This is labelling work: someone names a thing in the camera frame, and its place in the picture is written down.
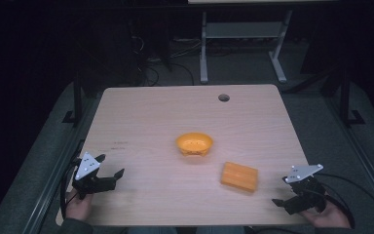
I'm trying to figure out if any person's left hand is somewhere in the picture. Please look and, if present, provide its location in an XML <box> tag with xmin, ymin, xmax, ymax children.
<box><xmin>65</xmin><ymin>189</ymin><xmax>94</xmax><ymax>222</ymax></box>

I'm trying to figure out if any metal frame rail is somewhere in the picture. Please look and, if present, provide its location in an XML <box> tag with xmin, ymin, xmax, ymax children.
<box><xmin>20</xmin><ymin>96</ymin><xmax>102</xmax><ymax>234</ymax></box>
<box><xmin>323</xmin><ymin>94</ymin><xmax>374</xmax><ymax>216</ymax></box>

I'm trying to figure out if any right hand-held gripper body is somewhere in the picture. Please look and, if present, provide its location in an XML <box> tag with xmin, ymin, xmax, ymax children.
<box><xmin>282</xmin><ymin>163</ymin><xmax>328</xmax><ymax>215</ymax></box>

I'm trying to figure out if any orange ribbed block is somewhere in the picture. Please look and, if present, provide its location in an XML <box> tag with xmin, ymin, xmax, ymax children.
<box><xmin>219</xmin><ymin>161</ymin><xmax>260</xmax><ymax>193</ymax></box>

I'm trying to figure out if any black metal stand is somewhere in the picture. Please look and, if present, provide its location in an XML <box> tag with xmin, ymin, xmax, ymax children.
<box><xmin>61</xmin><ymin>69</ymin><xmax>85</xmax><ymax>128</ymax></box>
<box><xmin>338</xmin><ymin>66</ymin><xmax>366</xmax><ymax>128</ymax></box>

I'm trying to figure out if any thin black cable of right gripper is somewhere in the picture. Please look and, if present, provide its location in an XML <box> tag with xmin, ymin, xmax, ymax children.
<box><xmin>314</xmin><ymin>172</ymin><xmax>374</xmax><ymax>218</ymax></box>

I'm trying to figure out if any bundle of floor cables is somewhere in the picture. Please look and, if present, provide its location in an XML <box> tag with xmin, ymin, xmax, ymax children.
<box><xmin>128</xmin><ymin>33</ymin><xmax>206</xmax><ymax>87</ymax></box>

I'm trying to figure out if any white metal stand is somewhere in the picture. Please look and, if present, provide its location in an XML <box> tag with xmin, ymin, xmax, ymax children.
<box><xmin>199</xmin><ymin>9</ymin><xmax>294</xmax><ymax>85</ymax></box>

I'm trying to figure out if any thick black cable of right gripper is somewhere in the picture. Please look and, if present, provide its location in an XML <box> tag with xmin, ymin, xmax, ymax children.
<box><xmin>319</xmin><ymin>181</ymin><xmax>356</xmax><ymax>230</ymax></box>

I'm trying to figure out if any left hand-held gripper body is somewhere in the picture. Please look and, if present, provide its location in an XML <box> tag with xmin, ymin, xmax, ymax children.
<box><xmin>71</xmin><ymin>151</ymin><xmax>117</xmax><ymax>200</ymax></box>

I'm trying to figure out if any person's right hand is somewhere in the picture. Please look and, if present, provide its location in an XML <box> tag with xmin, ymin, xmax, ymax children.
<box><xmin>299</xmin><ymin>198</ymin><xmax>352</xmax><ymax>229</ymax></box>

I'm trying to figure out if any orange plastic bowl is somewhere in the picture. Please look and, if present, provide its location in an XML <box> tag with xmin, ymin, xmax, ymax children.
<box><xmin>174</xmin><ymin>132</ymin><xmax>214</xmax><ymax>158</ymax></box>

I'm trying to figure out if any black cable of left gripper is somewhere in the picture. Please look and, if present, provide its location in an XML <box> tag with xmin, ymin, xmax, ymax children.
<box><xmin>59</xmin><ymin>139</ymin><xmax>86</xmax><ymax>220</ymax></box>

